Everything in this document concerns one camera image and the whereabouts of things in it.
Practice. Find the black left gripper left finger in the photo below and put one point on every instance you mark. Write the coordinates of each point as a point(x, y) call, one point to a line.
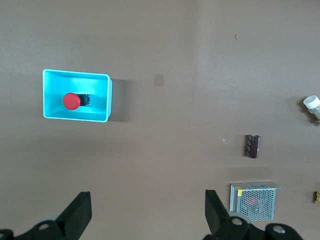
point(72, 215)

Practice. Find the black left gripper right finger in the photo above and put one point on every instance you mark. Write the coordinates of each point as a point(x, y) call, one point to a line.
point(215, 212)

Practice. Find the red mushroom push button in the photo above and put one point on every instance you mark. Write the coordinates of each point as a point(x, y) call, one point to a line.
point(71, 101)

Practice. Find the perforated metal power supply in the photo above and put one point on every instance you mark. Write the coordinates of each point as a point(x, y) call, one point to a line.
point(257, 202)

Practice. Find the dark cylindrical capacitor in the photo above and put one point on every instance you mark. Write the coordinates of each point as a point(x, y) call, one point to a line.
point(252, 146)

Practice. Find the small brass part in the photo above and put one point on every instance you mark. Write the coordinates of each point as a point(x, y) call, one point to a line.
point(317, 197)

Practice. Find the cyan plastic box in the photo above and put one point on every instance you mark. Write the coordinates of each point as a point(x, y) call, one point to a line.
point(53, 82)

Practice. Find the white-capped brass fitting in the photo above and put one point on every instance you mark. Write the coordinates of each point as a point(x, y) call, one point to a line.
point(311, 101)

